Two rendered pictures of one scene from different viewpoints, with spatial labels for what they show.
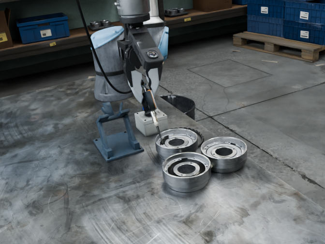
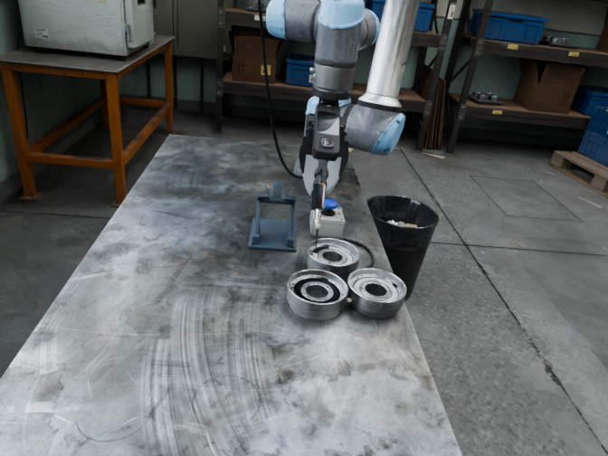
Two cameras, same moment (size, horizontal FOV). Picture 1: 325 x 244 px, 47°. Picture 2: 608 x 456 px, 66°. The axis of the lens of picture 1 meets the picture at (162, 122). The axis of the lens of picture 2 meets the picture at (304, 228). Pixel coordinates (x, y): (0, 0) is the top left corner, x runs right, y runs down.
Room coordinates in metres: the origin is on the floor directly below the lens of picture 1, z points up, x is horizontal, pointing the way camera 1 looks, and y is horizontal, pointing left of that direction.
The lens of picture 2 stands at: (0.04, -0.21, 1.31)
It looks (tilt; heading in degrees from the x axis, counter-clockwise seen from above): 28 degrees down; 18
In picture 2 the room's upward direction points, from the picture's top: 7 degrees clockwise
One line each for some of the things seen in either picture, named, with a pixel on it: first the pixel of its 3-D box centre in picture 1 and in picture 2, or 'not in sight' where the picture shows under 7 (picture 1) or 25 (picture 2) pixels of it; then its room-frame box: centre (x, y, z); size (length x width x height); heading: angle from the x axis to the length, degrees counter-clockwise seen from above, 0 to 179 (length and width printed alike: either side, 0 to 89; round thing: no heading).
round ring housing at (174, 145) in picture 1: (176, 144); (331, 260); (0.82, -0.03, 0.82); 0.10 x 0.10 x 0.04
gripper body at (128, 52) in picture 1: (136, 40); (327, 119); (0.90, 0.04, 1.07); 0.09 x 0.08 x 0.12; 22
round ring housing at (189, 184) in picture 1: (186, 172); (316, 295); (0.70, -0.04, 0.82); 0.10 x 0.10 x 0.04
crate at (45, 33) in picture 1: (42, 28); (314, 71); (4.24, 1.20, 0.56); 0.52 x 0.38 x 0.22; 110
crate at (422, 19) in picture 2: not in sight; (396, 14); (4.50, 0.61, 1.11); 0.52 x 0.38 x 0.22; 113
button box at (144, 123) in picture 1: (150, 120); (327, 219); (0.98, 0.03, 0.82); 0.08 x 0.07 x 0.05; 23
